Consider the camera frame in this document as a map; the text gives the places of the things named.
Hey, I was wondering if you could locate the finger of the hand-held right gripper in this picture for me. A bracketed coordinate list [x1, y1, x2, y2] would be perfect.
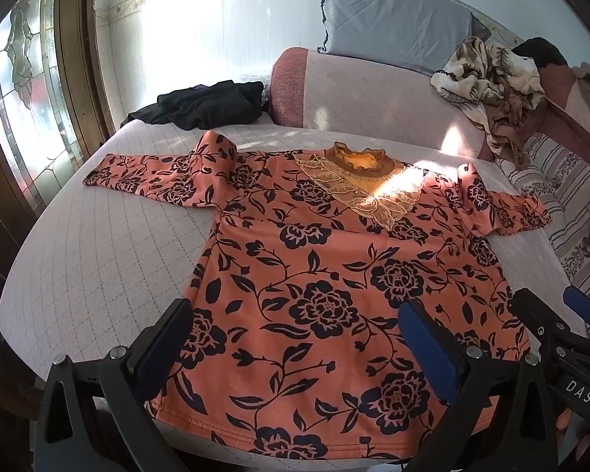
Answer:
[510, 288, 578, 355]
[563, 285, 590, 341]

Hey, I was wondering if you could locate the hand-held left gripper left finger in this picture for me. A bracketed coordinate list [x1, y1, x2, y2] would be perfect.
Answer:
[34, 299, 195, 472]

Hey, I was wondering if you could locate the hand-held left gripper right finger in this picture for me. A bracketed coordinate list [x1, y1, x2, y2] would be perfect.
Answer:
[398, 300, 571, 472]

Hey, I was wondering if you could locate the orange floral long-sleeve top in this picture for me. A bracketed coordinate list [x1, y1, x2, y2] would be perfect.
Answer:
[81, 130, 554, 463]

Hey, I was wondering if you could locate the black clothes pile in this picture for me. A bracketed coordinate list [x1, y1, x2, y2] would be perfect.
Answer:
[120, 79, 266, 131]

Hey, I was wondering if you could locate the quilted pale pink bed mat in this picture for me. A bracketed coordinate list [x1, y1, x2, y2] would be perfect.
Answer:
[0, 118, 590, 472]

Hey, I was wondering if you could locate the striped floral bedding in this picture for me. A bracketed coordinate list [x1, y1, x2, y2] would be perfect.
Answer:
[501, 133, 590, 301]

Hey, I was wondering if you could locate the brown crumpled cloth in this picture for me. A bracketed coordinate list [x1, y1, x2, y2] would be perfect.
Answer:
[484, 93, 534, 168]

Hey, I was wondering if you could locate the beige floral blanket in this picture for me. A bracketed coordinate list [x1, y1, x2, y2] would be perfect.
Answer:
[430, 37, 546, 124]

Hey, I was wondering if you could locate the black garment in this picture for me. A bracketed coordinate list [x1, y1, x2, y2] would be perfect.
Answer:
[511, 37, 568, 67]

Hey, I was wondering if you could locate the pink quilted bolster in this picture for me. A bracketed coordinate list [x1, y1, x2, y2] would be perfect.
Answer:
[268, 46, 590, 163]

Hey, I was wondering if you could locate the stained glass window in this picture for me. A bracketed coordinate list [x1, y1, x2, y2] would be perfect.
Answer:
[0, 0, 87, 207]

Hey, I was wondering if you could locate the grey pillow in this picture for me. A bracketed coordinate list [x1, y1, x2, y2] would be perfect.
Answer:
[317, 0, 492, 77]

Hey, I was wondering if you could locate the wooden window frame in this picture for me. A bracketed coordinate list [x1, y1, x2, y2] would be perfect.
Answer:
[0, 0, 118, 276]

